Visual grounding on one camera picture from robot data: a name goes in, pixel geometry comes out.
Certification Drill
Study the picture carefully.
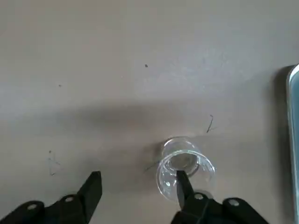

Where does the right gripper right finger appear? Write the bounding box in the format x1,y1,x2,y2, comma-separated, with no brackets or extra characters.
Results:
171,170,267,224

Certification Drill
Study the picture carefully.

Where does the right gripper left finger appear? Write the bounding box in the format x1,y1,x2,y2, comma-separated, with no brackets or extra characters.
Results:
0,171,103,224

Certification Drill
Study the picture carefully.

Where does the clear measuring cup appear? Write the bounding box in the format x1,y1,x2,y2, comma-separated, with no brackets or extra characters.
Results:
155,136,216,203

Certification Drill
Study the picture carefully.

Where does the white electronic scale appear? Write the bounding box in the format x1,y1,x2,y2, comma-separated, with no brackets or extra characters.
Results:
285,63,299,224

